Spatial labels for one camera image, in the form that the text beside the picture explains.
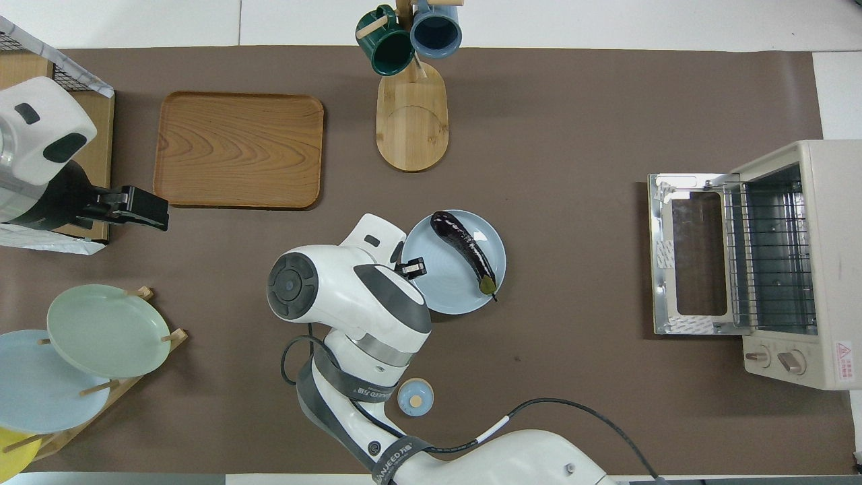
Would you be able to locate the small blue lidded jar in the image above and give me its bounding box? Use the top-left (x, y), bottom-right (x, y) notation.
top-left (397, 378), bottom-right (435, 418)

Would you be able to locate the light blue serving plate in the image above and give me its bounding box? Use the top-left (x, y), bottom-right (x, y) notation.
top-left (401, 209), bottom-right (507, 316)

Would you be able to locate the glass oven door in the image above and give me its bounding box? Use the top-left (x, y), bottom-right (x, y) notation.
top-left (647, 172), bottom-right (743, 336)

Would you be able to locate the dark purple eggplant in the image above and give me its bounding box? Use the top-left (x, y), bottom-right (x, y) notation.
top-left (430, 210), bottom-right (500, 302)

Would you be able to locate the wooden mug tree stand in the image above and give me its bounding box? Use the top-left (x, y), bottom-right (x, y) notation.
top-left (356, 0), bottom-right (465, 174)

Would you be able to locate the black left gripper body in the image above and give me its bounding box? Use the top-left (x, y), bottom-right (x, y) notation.
top-left (13, 160), bottom-right (114, 232)

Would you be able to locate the wire basket with cloth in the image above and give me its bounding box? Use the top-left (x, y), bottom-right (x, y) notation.
top-left (0, 15), bottom-right (116, 256)

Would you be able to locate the brown table mat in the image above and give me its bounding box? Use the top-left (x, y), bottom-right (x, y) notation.
top-left (0, 45), bottom-right (857, 476)

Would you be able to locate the red warning sticker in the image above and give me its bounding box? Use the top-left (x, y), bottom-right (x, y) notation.
top-left (834, 340), bottom-right (855, 382)

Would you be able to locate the wooden plate rack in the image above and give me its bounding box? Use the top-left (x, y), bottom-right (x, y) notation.
top-left (0, 286), bottom-right (189, 463)

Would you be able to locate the brown wooden tray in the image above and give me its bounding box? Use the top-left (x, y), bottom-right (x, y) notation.
top-left (153, 92), bottom-right (325, 210)

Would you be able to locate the light blue racked plate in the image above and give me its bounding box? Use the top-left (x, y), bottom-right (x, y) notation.
top-left (0, 329), bottom-right (112, 435)

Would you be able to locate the beige toaster oven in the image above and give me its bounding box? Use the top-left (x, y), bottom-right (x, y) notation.
top-left (727, 139), bottom-right (862, 391)

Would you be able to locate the dark green mug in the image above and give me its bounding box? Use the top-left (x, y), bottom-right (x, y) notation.
top-left (356, 5), bottom-right (416, 77)

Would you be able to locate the yellow plate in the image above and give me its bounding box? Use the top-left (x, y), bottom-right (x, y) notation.
top-left (0, 428), bottom-right (42, 477)

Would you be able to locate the pale green plate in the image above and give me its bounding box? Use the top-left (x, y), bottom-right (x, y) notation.
top-left (46, 284), bottom-right (172, 379)

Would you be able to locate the blue mug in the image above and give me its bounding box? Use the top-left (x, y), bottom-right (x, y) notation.
top-left (409, 0), bottom-right (463, 59)

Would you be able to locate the oven wire rack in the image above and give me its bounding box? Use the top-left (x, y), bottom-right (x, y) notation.
top-left (723, 178), bottom-right (818, 329)

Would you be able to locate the light wooden box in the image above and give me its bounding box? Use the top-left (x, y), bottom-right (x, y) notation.
top-left (0, 51), bottom-right (115, 244)

